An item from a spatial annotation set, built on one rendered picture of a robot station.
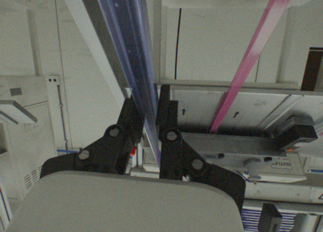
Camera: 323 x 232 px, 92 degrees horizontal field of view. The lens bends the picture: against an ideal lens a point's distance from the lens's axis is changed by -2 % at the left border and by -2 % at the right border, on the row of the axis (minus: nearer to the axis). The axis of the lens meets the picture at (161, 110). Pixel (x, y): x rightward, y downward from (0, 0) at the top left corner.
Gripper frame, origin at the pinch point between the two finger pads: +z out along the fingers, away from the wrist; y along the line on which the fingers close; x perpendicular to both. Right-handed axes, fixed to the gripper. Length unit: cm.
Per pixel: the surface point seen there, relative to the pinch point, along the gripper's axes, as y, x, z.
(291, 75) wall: 130, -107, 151
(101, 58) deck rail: -8.8, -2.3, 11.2
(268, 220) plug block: 14.0, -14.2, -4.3
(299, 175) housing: 39, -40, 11
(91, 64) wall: -108, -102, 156
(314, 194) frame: 50, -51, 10
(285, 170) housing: 36, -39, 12
